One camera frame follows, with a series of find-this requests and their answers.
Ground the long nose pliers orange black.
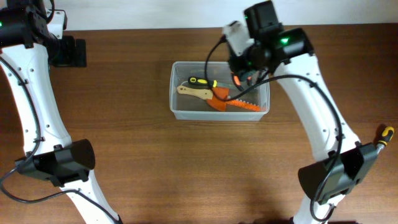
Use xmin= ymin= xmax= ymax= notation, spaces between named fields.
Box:
xmin=231 ymin=70 xmax=259 ymax=91

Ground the orange screwdriver bit holder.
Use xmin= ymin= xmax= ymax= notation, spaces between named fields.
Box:
xmin=226 ymin=100 xmax=261 ymax=112

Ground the file black yellow handle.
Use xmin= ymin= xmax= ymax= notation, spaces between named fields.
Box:
xmin=188 ymin=77 xmax=236 ymax=89

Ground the orange scraper wooden handle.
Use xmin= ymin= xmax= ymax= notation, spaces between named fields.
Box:
xmin=177 ymin=85 xmax=226 ymax=112

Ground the clear plastic container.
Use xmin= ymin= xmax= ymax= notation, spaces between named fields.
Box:
xmin=169 ymin=62 xmax=271 ymax=121

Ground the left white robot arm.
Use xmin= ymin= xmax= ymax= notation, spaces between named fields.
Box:
xmin=1 ymin=0 xmax=121 ymax=223

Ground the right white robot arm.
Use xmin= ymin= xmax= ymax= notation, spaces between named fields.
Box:
xmin=223 ymin=1 xmax=378 ymax=224

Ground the screwdriver black yellow handle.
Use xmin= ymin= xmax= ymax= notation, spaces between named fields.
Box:
xmin=376 ymin=126 xmax=395 ymax=151

